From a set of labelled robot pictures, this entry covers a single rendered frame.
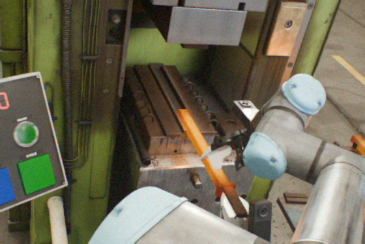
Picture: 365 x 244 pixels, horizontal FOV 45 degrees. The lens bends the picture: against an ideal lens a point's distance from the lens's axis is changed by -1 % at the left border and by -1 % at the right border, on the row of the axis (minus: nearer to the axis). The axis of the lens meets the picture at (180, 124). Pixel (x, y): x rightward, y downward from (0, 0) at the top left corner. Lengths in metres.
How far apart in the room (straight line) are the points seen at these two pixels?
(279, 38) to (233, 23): 0.28
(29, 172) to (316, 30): 0.96
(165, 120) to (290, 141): 0.65
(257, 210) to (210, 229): 0.57
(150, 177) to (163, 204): 0.87
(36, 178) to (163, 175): 0.39
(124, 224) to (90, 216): 1.24
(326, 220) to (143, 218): 0.23
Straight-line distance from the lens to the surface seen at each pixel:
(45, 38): 1.22
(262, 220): 0.97
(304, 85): 0.80
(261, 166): 0.74
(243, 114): 0.97
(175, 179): 1.31
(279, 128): 0.75
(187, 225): 0.39
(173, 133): 1.28
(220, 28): 1.15
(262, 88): 1.49
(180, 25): 1.11
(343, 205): 0.58
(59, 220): 1.47
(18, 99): 1.05
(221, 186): 1.09
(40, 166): 1.07
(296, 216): 1.56
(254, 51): 1.43
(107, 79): 1.30
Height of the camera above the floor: 1.71
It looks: 33 degrees down
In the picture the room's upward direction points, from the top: 12 degrees clockwise
